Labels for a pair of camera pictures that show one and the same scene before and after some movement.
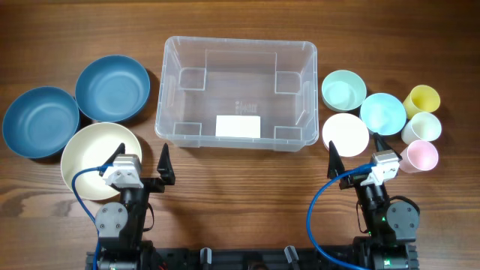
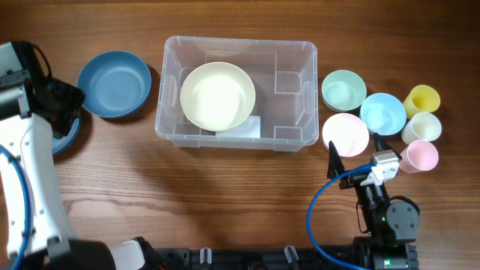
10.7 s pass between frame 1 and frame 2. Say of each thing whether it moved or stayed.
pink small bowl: stayed
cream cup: stayed
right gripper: stayed
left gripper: moved
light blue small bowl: stayed
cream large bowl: moved
